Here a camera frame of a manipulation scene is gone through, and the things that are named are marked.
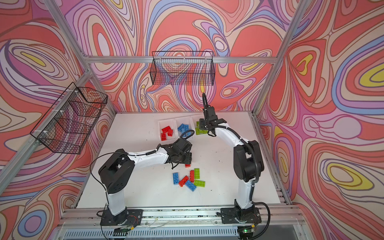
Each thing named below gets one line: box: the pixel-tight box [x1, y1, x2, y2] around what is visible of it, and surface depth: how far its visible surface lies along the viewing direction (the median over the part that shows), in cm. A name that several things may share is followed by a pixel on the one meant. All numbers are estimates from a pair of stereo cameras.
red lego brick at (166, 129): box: [161, 125, 172, 133], surface depth 109 cm
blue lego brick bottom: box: [185, 180, 197, 192], surface depth 85 cm
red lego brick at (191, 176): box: [189, 170, 195, 183], surface depth 87 cm
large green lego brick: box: [194, 168, 201, 180], surface depth 90 cm
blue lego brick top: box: [177, 123, 186, 134], surface depth 107 cm
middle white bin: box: [174, 116, 193, 141], surface depth 107 cm
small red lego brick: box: [167, 128, 174, 137], surface depth 107 cm
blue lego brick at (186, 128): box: [183, 124, 192, 136], surface depth 107 cm
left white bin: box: [157, 118, 177, 145], surface depth 107 cm
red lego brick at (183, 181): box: [178, 175, 189, 188], surface depth 85 cm
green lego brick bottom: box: [194, 179, 206, 188], surface depth 86 cm
